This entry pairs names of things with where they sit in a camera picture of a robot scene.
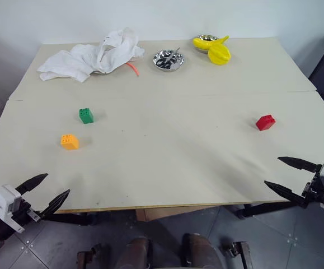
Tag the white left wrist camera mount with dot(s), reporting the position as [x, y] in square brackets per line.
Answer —
[2, 199]

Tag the steel bowl with banana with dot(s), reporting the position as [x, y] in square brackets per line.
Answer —
[206, 37]

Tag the yellow toy banana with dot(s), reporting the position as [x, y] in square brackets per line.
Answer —
[203, 44]

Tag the yellow toy building block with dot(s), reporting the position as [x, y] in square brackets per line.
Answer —
[70, 143]

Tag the dark metal foot bracket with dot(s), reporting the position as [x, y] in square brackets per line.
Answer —
[90, 256]
[238, 253]

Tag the dark rounded brown shape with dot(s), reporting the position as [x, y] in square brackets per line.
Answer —
[199, 252]
[135, 253]

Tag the red toy building block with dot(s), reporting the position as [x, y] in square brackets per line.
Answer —
[265, 123]

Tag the black table frame bar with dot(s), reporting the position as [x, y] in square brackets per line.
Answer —
[75, 219]
[265, 209]

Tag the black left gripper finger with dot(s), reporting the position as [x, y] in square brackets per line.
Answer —
[31, 183]
[55, 204]

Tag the brown cardboard box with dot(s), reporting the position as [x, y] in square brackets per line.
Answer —
[175, 213]

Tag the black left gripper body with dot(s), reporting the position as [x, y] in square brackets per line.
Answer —
[23, 214]

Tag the orange plastic tube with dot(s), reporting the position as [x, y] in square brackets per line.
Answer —
[136, 70]

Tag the yellow ribbed toy fruit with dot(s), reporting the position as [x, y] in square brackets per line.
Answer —
[219, 55]

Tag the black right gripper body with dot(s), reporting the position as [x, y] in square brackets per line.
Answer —
[317, 192]

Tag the green toy building block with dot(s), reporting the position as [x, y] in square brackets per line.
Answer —
[86, 116]

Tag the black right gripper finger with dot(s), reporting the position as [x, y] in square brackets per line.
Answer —
[287, 194]
[301, 164]

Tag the crumpled white cloth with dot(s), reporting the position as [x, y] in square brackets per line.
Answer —
[80, 60]

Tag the steel bowl with scissors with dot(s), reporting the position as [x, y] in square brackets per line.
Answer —
[177, 64]

